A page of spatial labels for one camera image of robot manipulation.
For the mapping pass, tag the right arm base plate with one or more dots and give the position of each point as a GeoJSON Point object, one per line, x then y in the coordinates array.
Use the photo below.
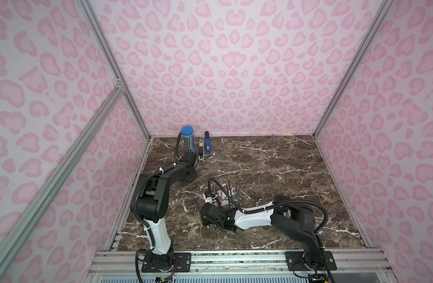
{"type": "Point", "coordinates": [295, 261]}

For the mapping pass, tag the blue-capped metal cylinder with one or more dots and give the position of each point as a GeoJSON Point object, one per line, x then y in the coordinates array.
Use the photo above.
{"type": "Point", "coordinates": [189, 139]}

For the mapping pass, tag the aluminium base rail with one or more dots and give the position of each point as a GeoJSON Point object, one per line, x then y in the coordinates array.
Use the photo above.
{"type": "Point", "coordinates": [243, 266]}

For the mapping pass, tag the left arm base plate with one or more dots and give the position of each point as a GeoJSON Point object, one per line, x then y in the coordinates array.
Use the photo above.
{"type": "Point", "coordinates": [176, 262]}

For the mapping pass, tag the grey clip tool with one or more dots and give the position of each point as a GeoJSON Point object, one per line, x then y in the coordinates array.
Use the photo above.
{"type": "Point", "coordinates": [201, 150]}

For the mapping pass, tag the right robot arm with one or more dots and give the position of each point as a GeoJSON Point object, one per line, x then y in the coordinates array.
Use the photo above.
{"type": "Point", "coordinates": [300, 219]}

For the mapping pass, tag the dark pencil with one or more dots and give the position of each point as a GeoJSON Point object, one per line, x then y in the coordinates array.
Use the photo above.
{"type": "Point", "coordinates": [196, 203]}

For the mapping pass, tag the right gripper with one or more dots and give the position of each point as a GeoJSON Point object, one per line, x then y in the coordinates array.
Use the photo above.
{"type": "Point", "coordinates": [218, 204]}

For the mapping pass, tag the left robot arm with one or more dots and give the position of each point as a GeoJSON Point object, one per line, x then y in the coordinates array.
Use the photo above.
{"type": "Point", "coordinates": [150, 203]}

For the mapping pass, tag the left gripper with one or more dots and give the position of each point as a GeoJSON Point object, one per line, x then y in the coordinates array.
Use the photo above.
{"type": "Point", "coordinates": [192, 157]}

